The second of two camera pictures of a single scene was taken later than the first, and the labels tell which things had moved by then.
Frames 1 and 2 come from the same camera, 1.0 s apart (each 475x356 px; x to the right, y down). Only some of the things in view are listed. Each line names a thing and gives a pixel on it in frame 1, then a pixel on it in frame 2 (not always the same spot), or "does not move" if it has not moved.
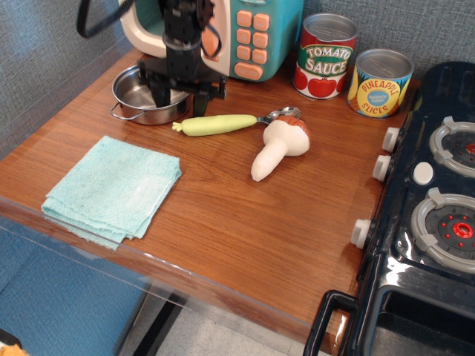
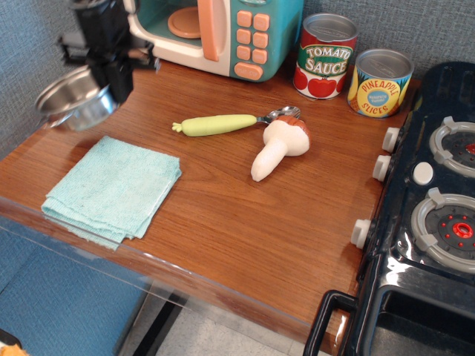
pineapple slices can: x=380 y=81 does not move
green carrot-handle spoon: x=204 y=124 does not move
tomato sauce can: x=327 y=46 does not move
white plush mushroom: x=283 y=136 does not move
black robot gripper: x=182 y=68 to x=105 y=44
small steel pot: x=128 y=90 to x=76 y=100
